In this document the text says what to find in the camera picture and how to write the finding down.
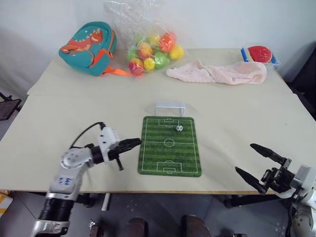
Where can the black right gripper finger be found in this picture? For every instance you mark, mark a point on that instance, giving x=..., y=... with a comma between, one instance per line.
x=248, y=179
x=267, y=153

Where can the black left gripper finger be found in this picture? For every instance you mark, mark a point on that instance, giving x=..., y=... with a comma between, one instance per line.
x=126, y=148
x=130, y=141

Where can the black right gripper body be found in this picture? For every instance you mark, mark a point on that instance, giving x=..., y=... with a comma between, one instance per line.
x=277, y=180

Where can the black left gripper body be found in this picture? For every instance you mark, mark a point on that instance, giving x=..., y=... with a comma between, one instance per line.
x=114, y=153

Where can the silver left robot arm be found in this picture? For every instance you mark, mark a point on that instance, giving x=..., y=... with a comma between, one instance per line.
x=64, y=182

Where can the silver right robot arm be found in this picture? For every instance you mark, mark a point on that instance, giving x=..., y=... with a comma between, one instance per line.
x=306, y=205

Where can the green soccer field mat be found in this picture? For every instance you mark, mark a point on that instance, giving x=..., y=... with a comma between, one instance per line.
x=169, y=153

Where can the small black-white soccer ball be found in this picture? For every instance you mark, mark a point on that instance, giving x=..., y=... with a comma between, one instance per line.
x=179, y=128

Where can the white miniature soccer goal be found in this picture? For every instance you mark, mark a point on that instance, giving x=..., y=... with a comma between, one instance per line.
x=170, y=105

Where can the white table leg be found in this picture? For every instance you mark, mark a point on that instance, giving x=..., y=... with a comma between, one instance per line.
x=106, y=202

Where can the dark brown rounded shape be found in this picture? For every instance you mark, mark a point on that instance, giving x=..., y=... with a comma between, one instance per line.
x=193, y=227
x=137, y=228

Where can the red-yellow toy peach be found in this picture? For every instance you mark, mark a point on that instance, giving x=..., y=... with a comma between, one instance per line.
x=135, y=66

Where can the black fabric object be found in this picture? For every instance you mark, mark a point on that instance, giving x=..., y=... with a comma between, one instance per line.
x=304, y=84

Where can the small yellow toy fruit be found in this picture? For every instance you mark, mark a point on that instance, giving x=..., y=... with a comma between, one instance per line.
x=149, y=64

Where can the small green toy fruit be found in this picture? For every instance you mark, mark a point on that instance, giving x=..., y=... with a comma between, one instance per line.
x=130, y=55

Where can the large green toy fruit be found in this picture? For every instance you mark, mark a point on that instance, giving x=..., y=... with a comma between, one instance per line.
x=161, y=60

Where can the pink towel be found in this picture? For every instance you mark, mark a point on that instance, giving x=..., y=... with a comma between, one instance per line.
x=222, y=72

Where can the orange-yellow toy peach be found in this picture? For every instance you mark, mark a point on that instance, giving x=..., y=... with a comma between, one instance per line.
x=145, y=49

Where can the red watermelon slice toy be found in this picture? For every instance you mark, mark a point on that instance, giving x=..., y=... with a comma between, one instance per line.
x=259, y=53

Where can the large yellow toy fruit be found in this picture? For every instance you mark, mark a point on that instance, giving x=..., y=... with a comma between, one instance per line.
x=176, y=51

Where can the teal dinosaur backpack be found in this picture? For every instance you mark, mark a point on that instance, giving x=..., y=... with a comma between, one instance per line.
x=84, y=51

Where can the blue plastic piece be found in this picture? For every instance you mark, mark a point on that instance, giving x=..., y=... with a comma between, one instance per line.
x=244, y=54

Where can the pale green toy fruit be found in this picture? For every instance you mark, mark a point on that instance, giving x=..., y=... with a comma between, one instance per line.
x=139, y=39

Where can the yellow-orange toy fruit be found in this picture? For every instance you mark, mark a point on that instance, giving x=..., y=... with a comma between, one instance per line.
x=154, y=38

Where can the orange-red toy fruit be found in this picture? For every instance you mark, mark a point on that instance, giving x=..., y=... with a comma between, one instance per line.
x=168, y=40

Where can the black mesh chair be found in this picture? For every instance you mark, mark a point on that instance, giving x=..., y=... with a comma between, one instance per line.
x=8, y=107

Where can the clear plastic bag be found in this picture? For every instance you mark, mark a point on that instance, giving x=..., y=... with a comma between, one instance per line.
x=123, y=24

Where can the yellow box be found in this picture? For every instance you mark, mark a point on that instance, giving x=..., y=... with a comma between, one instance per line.
x=4, y=203

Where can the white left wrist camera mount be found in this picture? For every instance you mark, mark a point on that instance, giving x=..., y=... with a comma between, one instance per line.
x=106, y=140

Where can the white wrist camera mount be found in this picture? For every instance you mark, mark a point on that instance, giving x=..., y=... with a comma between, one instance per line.
x=304, y=174
x=106, y=140

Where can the black table frame bar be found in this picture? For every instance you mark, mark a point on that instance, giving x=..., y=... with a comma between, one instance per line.
x=249, y=200
x=85, y=198

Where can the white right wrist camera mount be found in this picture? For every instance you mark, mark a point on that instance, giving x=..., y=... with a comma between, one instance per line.
x=304, y=174

